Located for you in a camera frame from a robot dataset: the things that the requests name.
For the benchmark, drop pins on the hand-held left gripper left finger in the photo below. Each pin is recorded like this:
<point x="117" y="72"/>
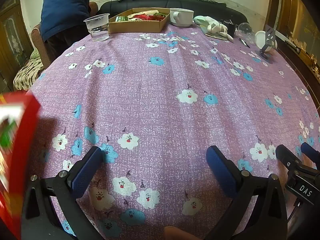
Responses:
<point x="86" y="170"/>

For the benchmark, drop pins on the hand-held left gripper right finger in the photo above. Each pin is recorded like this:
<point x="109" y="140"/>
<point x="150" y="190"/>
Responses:
<point x="221" y="170"/>

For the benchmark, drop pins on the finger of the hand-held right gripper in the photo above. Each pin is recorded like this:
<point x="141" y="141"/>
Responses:
<point x="287" y="155"/>
<point x="310" y="151"/>

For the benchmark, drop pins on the red cardboard gift box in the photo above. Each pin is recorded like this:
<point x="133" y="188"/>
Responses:
<point x="22" y="135"/>

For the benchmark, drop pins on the person's left hand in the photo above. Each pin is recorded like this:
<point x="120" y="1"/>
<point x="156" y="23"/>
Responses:
<point x="180" y="233"/>

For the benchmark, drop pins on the purple floral tablecloth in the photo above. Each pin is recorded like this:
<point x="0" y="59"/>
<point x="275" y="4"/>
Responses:
<point x="160" y="110"/>

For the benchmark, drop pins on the leaf patterned blanket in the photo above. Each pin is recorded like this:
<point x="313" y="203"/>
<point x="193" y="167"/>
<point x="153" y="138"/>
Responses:
<point x="27" y="72"/>

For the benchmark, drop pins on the black pen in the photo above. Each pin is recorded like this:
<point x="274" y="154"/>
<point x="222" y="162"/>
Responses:
<point x="243" y="42"/>

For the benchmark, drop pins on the grey phone stand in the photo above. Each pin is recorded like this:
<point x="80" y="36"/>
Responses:
<point x="270" y="33"/>

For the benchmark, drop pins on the empty clear plastic cup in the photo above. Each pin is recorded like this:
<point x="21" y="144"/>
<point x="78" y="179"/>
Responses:
<point x="245" y="30"/>

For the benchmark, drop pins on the wooden display cabinet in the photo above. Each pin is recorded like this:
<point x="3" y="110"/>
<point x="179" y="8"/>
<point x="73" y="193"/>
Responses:
<point x="295" y="17"/>

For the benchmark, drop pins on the brown armchair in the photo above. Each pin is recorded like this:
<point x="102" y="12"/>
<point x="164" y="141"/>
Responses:
<point x="37" y="42"/>

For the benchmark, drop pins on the small black case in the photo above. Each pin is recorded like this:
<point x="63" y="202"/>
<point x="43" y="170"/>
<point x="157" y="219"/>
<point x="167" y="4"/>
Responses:
<point x="230" y="27"/>

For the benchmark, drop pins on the clear plastic water cup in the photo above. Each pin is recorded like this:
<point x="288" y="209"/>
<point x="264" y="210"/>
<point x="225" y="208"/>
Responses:
<point x="97" y="28"/>

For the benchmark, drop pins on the white cloth gloves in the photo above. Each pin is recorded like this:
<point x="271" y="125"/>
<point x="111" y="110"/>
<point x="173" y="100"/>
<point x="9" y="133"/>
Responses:
<point x="217" y="28"/>

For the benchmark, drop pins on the brown cardboard tray box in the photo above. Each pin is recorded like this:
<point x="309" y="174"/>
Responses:
<point x="135" y="27"/>

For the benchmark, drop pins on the light green cloth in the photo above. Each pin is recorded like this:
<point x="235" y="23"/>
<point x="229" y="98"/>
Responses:
<point x="200" y="19"/>

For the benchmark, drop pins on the white ceramic mug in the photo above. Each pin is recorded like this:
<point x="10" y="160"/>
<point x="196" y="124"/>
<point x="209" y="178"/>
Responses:
<point x="182" y="17"/>

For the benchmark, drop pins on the wooden cabinet with glass door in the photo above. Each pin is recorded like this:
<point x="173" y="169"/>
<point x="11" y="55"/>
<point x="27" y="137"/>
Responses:
<point x="12" y="30"/>

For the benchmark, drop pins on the black leather sofa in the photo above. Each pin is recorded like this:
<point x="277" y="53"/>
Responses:
<point x="205" y="6"/>

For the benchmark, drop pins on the pile of assorted snack packets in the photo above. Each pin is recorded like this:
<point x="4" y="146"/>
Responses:
<point x="147" y="17"/>

